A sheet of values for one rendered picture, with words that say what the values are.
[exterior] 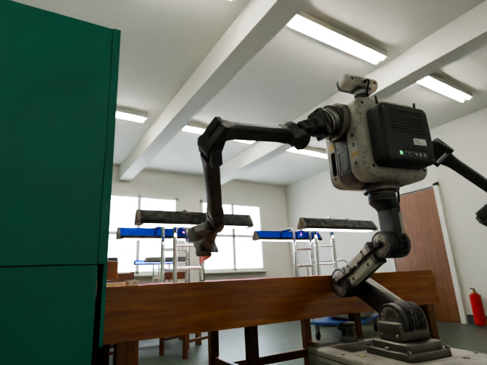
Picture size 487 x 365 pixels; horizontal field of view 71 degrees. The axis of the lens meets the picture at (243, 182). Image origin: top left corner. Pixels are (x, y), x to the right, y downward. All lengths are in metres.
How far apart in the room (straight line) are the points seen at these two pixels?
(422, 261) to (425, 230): 0.49
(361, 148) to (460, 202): 4.79
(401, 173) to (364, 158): 0.17
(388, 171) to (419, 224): 4.95
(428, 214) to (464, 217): 0.52
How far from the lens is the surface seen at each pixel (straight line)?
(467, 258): 6.07
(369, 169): 1.36
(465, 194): 6.08
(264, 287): 1.54
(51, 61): 1.51
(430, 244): 6.26
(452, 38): 3.97
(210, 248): 1.51
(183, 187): 7.39
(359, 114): 1.43
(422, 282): 2.28
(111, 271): 1.45
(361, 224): 2.42
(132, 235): 2.22
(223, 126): 1.12
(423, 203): 6.32
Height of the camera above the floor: 0.77
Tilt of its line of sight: 16 degrees up
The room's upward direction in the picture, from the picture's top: 3 degrees counter-clockwise
